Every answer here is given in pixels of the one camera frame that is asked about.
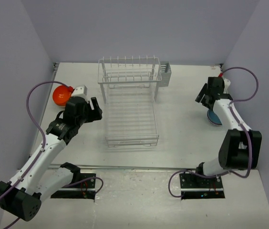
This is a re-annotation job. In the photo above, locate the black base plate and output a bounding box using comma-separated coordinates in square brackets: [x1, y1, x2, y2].
[51, 179, 96, 200]
[179, 173, 225, 199]

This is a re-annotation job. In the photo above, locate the purple cable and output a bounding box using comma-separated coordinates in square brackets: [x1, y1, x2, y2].
[168, 66, 259, 198]
[0, 81, 104, 229]

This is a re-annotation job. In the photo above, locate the orange bowl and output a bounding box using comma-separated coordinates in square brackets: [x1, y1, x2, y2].
[52, 85, 74, 102]
[53, 98, 67, 107]

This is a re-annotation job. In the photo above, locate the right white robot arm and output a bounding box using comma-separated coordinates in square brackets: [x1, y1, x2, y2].
[195, 77, 262, 187]

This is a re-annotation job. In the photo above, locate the grey cutlery holder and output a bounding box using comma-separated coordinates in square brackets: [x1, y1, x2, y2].
[160, 61, 172, 87]

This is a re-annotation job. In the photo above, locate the teal bowl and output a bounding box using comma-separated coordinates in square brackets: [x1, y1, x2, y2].
[207, 110, 222, 126]

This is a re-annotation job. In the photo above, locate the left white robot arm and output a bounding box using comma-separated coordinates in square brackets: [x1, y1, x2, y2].
[0, 96, 103, 221]

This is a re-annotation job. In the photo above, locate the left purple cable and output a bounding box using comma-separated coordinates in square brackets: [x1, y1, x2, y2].
[0, 81, 104, 229]

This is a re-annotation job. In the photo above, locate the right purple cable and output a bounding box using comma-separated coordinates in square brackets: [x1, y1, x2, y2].
[168, 66, 259, 198]

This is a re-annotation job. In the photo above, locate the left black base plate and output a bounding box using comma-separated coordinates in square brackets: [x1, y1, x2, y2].
[51, 179, 96, 200]

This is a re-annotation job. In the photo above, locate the blue patterned bowl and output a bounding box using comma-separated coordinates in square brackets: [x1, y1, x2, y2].
[207, 113, 222, 126]

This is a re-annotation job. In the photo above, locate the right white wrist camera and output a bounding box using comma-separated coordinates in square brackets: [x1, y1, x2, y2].
[222, 77, 231, 94]

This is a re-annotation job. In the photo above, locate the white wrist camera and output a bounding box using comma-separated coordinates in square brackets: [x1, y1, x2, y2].
[222, 77, 231, 94]
[72, 85, 89, 102]

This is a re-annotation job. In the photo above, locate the white wire dish rack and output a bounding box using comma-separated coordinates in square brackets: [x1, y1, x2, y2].
[98, 56, 162, 147]

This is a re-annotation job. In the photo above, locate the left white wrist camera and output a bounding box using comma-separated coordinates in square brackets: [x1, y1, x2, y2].
[72, 85, 89, 102]

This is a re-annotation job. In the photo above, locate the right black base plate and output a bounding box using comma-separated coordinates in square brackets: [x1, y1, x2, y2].
[179, 173, 225, 199]

